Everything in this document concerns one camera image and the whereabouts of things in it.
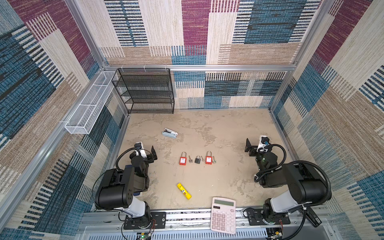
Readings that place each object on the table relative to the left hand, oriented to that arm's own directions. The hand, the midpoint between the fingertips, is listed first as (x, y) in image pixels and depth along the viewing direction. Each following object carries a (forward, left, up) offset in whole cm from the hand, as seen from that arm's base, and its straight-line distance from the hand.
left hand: (144, 145), depth 90 cm
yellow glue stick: (-24, -24, -8) cm, 35 cm away
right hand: (+1, -66, +3) cm, 66 cm away
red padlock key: (-6, -42, -9) cm, 43 cm away
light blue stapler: (+14, -13, -7) cm, 20 cm away
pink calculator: (-36, -43, -7) cm, 56 cm away
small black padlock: (-5, -31, -9) cm, 33 cm away
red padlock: (-5, -38, -7) cm, 39 cm away
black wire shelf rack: (+41, +4, +10) cm, 42 cm away
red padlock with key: (-6, -23, -7) cm, 24 cm away
